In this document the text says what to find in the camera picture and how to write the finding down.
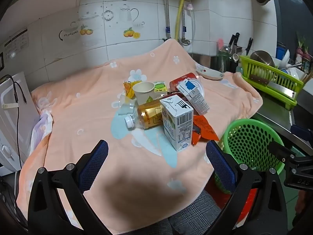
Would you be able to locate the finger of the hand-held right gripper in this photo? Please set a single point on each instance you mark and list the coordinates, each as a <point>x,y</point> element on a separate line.
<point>278,149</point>
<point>302,132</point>

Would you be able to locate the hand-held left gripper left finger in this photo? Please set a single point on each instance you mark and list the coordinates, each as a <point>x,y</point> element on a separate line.
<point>95,162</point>

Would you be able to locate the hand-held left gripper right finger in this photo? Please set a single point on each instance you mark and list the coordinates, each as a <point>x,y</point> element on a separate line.
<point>220,166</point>

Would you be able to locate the green plastic basket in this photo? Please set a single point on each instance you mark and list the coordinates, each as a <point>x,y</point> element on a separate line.
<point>244,139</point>

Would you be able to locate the orange snack wrapper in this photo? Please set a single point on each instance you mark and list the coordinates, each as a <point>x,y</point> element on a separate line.
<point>204,127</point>

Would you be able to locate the large white milk carton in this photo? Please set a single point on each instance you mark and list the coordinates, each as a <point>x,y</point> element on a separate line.
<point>176,122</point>

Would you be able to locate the clear plastic cup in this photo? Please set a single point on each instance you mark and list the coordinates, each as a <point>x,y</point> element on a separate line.
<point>127,105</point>

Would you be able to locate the small blue white carton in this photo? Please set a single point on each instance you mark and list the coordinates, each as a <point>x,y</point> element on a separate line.
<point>196,100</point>

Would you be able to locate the gold label drink bottle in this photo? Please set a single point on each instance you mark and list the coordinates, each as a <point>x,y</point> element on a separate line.
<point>149,113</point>

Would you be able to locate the yellow snack wrapper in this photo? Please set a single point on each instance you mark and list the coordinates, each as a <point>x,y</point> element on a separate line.
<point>128,89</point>

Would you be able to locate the beige paper cup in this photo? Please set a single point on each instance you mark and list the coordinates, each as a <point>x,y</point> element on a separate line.
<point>144,93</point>

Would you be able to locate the red cartoon snack can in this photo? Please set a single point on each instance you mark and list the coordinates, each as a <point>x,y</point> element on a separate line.
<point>177,80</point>

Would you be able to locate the yellow green juice box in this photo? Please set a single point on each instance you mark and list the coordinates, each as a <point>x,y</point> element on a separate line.
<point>160,87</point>

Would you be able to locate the red plastic stool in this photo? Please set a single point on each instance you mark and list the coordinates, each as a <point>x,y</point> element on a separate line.
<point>248,202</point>

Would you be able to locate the peach flower print blanket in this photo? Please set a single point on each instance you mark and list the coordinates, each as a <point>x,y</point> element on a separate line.
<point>80,117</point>

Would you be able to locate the bundle of wooden chopsticks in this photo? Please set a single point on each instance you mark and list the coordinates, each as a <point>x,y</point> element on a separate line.
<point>308,76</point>

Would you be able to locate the person's grey plaid trousers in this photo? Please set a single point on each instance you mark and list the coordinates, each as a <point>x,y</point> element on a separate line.
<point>185,215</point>

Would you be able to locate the pale purple cloth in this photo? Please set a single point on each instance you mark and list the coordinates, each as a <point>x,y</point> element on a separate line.
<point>41,127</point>

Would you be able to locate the steel ladle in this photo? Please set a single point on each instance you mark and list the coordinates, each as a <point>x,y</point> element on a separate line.
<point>291,66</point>

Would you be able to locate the white bowl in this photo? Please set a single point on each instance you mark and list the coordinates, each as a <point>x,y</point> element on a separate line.
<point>286,57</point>

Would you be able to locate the sprouting red onion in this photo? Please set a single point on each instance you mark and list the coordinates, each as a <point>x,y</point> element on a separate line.
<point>300,49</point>
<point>308,52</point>

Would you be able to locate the blue plastic container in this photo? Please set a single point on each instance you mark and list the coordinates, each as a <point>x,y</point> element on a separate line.
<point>280,52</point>

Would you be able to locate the steel mixing bowl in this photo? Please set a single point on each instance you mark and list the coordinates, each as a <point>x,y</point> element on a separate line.
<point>261,57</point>

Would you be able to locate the lime green dish rack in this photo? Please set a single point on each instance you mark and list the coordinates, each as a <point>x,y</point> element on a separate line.
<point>247,62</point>

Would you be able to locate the small white dish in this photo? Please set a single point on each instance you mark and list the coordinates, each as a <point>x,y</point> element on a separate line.
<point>210,74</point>

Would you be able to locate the white appliance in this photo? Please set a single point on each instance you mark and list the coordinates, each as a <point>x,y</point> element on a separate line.
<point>9,127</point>

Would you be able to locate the small metal strainer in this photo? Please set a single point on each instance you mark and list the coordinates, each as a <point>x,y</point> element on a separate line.
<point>235,57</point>

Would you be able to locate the metal spoon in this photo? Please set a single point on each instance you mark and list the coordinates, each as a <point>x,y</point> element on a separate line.
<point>227,49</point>

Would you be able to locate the pink brush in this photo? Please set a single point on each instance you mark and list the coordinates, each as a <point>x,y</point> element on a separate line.
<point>220,44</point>

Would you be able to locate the metal valve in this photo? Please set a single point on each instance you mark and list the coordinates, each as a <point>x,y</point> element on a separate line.
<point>184,41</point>

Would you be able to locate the pink tag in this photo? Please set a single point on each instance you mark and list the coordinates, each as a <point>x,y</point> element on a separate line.
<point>189,6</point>

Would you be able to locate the wall instruction label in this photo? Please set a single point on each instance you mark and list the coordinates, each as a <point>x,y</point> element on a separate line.
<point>16,44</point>

